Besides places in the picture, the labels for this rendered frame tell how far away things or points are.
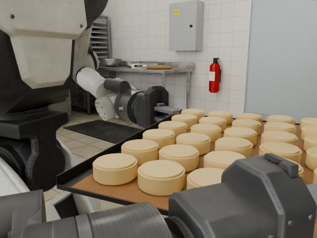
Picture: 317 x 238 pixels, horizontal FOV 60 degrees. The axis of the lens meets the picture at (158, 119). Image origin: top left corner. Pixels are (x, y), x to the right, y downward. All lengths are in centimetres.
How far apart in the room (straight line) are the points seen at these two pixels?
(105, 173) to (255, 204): 18
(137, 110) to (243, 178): 52
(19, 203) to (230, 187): 12
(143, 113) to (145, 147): 30
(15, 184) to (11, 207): 42
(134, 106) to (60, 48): 22
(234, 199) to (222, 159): 16
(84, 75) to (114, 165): 64
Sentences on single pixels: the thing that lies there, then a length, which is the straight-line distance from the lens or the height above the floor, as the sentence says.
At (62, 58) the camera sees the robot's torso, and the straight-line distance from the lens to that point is 59.
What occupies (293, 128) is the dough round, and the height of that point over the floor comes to 97.
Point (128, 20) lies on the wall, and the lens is 542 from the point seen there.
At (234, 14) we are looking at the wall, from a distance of 417.
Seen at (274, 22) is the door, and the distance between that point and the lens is 399.
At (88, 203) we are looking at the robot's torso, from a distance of 66.
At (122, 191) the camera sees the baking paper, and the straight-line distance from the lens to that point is 29.
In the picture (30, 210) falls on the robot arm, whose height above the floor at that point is 100.
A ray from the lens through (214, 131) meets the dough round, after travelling 44.
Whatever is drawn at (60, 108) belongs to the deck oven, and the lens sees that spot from 466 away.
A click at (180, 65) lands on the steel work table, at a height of 92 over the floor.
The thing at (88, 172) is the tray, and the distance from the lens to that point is 35.
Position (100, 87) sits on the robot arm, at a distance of 86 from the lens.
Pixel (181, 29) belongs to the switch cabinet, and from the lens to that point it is 436.
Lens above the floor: 109
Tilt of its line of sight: 13 degrees down
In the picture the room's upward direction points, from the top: straight up
